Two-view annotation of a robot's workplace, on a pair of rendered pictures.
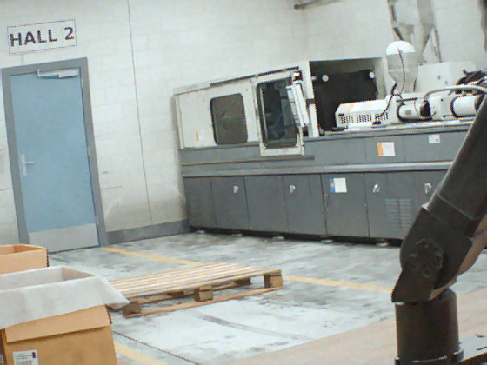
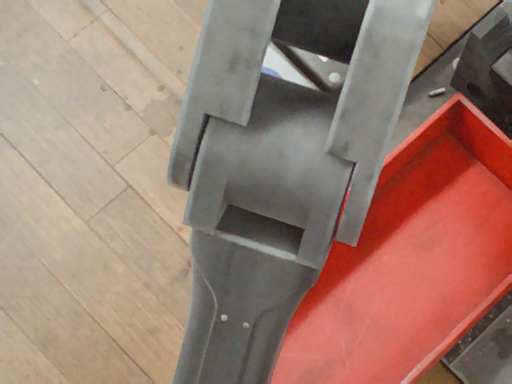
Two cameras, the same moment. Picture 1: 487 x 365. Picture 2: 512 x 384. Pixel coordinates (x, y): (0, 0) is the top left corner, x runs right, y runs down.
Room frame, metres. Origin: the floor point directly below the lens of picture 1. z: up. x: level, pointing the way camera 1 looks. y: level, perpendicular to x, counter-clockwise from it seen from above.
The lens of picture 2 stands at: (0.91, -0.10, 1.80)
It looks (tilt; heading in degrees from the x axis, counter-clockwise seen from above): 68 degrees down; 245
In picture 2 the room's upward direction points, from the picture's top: 12 degrees clockwise
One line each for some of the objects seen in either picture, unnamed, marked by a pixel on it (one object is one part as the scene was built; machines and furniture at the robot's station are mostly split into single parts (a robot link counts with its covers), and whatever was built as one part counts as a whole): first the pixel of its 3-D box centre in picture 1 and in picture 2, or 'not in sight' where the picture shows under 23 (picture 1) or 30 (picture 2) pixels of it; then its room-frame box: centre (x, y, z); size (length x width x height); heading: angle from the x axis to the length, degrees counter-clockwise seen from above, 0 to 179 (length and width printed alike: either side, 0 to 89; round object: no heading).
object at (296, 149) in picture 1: (275, 115); not in sight; (9.89, -0.39, 1.21); 0.86 x 0.10 x 0.79; 27
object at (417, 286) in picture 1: (433, 265); not in sight; (0.92, -0.17, 1.00); 0.09 x 0.06 x 0.06; 148
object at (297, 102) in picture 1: (301, 105); not in sight; (9.45, -0.61, 1.27); 0.23 x 0.18 x 0.38; 117
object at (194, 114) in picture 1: (273, 113); not in sight; (10.95, -0.41, 1.24); 2.95 x 0.98 x 0.90; 27
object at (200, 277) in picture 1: (174, 288); not in sight; (7.30, 0.57, 0.07); 1.20 x 1.00 x 0.14; 119
